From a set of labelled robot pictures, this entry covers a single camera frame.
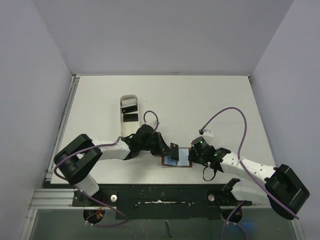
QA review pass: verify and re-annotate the white oblong tray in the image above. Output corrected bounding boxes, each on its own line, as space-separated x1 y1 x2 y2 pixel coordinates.
120 94 140 137

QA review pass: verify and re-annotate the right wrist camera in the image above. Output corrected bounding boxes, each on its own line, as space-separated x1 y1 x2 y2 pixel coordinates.
198 129 214 138

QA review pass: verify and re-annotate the black card upper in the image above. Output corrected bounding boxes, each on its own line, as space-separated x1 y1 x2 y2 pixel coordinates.
121 105 138 114

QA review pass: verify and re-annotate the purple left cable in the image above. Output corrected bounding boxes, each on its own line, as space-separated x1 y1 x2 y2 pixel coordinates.
53 110 159 228

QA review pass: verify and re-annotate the black credit card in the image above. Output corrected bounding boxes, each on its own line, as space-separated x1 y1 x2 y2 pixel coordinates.
170 142 179 161

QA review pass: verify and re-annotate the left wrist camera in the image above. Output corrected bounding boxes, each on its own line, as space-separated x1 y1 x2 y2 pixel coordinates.
147 120 159 130

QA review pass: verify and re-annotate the black card in tray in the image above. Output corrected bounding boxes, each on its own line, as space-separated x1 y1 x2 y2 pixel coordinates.
123 113 139 122

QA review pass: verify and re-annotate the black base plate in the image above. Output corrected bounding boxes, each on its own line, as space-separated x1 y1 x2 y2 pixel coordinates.
72 183 253 221

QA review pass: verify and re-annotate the aluminium rail frame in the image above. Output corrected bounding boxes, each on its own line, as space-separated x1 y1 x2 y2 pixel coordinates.
20 74 80 240

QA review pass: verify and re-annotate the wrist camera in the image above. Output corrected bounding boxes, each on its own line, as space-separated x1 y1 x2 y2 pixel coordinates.
147 120 159 130
198 129 214 138

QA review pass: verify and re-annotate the brown leather card holder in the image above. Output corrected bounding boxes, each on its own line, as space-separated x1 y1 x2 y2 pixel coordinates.
161 147 193 168

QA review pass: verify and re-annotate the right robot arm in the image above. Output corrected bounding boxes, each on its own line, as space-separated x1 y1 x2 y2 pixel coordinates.
188 136 310 220

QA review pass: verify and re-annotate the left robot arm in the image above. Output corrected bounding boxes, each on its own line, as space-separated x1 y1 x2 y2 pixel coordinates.
53 124 172 206

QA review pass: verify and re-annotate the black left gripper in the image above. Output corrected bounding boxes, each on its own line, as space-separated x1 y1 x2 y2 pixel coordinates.
139 131 173 156

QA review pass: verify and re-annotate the white card stack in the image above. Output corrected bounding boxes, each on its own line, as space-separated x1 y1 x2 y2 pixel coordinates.
121 98 138 108

